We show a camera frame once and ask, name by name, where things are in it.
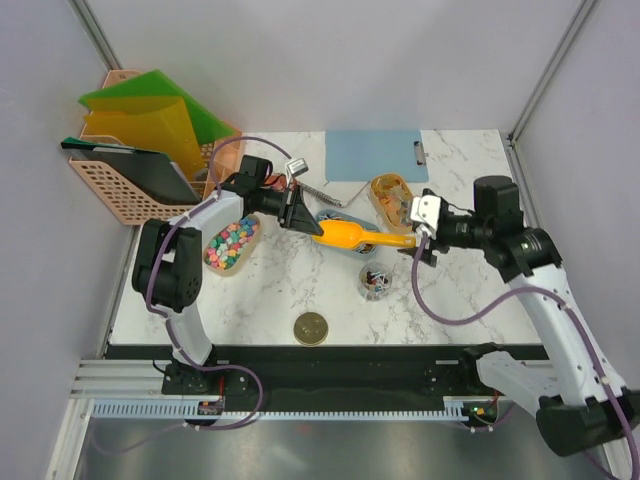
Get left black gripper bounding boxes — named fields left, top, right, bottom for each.
left=256, top=184, right=323, bottom=238

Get orange plastic scoop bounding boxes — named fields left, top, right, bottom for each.
left=311, top=220, right=416, bottom=250

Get clear plastic jar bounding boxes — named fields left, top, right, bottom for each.
left=358, top=262, right=392, bottom=301

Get blue tray of lollipops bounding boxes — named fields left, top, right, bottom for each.
left=315, top=209, right=380, bottom=259

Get beige tray colourful candies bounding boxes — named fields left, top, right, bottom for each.
left=203, top=214, right=262, bottom=276

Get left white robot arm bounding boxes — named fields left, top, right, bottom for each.
left=132, top=156, right=323, bottom=393

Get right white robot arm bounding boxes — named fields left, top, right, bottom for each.
left=408, top=176, right=639, bottom=457

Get yellow tray jelly candies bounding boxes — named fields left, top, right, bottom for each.
left=369, top=173, right=413, bottom=234

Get white spiral notebook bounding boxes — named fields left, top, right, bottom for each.
left=300, top=182, right=369, bottom=209

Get blue clipboard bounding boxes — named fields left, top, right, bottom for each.
left=325, top=130, right=429, bottom=183

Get gold jar lid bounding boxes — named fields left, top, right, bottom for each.
left=293, top=312, right=329, bottom=347

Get black folder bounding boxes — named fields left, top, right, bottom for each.
left=60, top=137, right=201, bottom=205

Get yellow plastic folder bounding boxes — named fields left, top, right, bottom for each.
left=85, top=102, right=204, bottom=180

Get pink file organizer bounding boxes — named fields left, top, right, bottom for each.
left=67, top=69, right=246, bottom=227

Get green plastic folder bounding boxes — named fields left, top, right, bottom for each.
left=78, top=69, right=236, bottom=145

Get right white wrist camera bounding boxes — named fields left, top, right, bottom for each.
left=409, top=194, right=442, bottom=238

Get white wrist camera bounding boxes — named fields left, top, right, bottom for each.
left=409, top=194, right=442, bottom=238
left=284, top=157, right=309, bottom=178

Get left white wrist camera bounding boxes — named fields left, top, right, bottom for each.
left=284, top=157, right=309, bottom=178

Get white cable duct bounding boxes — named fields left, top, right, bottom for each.
left=91, top=399, right=486, bottom=422

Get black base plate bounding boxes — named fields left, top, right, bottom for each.
left=102, top=342, right=584, bottom=414

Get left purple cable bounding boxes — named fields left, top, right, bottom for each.
left=147, top=137, right=296, bottom=441

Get aluminium frame rail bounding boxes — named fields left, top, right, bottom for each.
left=69, top=358, right=619, bottom=401

